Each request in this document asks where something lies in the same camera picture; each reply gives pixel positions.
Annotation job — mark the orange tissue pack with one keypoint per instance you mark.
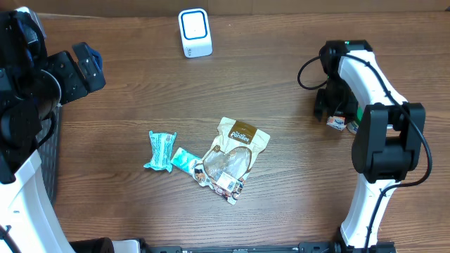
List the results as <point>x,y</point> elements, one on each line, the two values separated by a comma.
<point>336,122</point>

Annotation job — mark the green capped bottle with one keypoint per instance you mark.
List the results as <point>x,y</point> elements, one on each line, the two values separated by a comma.
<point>354,125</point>

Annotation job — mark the teal tissue pack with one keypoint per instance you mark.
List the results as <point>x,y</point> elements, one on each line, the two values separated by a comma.
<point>185,161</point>

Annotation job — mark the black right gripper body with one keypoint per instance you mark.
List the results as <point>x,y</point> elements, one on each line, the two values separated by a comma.
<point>338,97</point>

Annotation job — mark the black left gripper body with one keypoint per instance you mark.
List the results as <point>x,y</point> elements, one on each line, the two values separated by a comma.
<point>73,81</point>

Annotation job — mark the white barcode scanner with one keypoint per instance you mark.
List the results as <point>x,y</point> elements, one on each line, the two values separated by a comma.
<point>195,33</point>

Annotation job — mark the grey plastic basket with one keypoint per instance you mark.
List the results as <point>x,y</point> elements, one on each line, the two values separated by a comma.
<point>49,153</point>

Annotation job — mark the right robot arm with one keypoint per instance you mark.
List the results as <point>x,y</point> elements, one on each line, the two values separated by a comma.
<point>388,139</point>

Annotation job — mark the teal snack bar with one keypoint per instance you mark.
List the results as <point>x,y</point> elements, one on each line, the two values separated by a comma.
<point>162,147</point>

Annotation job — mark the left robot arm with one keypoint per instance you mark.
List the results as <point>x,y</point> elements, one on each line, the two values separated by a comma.
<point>33,85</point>

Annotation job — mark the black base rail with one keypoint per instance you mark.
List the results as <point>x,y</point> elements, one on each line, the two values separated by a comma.
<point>303,247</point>

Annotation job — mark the brown snack pouch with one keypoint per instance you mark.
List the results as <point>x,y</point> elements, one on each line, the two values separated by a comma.
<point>226,165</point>

